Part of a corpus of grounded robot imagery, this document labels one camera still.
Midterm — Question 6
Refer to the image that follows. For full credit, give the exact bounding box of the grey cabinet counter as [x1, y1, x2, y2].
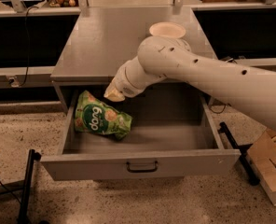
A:
[51, 6, 216, 111]

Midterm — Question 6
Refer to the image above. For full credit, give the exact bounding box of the cardboard box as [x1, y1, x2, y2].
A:
[247, 129, 276, 206]

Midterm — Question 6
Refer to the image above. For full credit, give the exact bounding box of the black cable right outlet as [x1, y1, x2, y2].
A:
[210, 103, 228, 115]

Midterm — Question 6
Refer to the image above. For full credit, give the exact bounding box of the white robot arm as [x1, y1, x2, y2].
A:
[104, 36, 276, 131]

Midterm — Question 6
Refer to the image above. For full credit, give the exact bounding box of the black stand leg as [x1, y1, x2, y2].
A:
[18, 149, 41, 224]
[219, 122, 260, 186]

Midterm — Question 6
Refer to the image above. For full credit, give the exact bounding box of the black cable left wall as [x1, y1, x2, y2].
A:
[20, 5, 39, 88]

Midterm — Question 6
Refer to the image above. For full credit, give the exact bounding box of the black right stand leg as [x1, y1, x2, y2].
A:
[219, 122, 260, 186]

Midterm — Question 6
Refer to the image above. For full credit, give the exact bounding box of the grey open top drawer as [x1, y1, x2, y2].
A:
[41, 84, 240, 180]

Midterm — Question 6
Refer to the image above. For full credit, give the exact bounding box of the green rice chip bag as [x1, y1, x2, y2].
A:
[74, 91, 132, 140]

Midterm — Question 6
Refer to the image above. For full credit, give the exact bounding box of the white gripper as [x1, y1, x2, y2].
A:
[103, 66, 144, 102]

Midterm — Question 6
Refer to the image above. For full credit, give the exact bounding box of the black drawer handle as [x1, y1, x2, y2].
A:
[126, 161, 159, 174]

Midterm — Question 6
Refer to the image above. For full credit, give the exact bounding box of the black floor cable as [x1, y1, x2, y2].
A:
[0, 152, 22, 205]

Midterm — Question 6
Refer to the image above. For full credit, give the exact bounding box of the white paper bowl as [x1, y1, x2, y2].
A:
[149, 22, 186, 38]

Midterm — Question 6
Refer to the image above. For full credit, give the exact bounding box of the white wall outlet left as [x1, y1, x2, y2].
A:
[7, 76, 20, 88]

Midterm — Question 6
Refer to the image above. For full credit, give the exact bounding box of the black left stand leg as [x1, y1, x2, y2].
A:
[18, 149, 41, 224]

